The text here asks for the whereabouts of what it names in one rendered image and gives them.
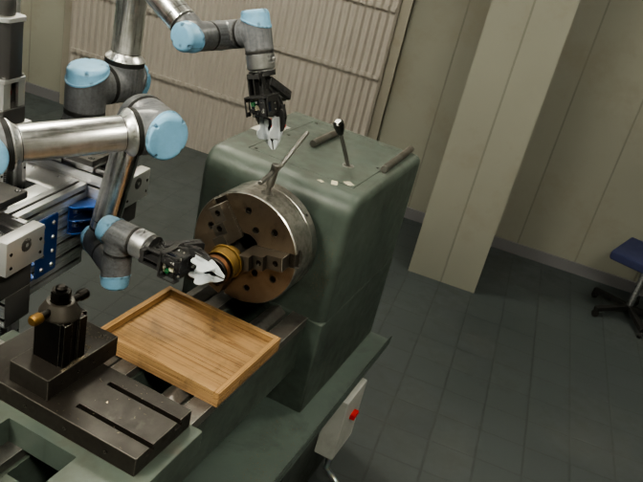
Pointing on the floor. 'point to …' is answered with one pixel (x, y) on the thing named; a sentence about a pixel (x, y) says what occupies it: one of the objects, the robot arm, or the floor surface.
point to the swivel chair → (631, 253)
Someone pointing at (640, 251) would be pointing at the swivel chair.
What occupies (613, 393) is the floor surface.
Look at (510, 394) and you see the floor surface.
